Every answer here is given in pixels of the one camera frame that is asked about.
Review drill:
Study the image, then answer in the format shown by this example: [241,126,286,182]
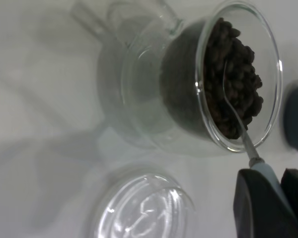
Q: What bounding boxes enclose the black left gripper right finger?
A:
[280,168,298,218]

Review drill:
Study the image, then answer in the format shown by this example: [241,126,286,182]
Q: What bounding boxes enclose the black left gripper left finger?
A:
[232,168,298,238]

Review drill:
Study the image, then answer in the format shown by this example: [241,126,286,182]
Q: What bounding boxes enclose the metal spoon light blue handle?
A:
[222,59,282,190]

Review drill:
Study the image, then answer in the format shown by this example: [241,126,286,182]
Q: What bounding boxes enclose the clear glass lid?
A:
[88,170,197,238]

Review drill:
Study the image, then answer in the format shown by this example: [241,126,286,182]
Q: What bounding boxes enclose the dark coffee beans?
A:
[160,17,264,140]

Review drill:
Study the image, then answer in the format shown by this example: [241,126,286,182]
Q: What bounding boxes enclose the double-walled glass cup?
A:
[96,0,284,158]

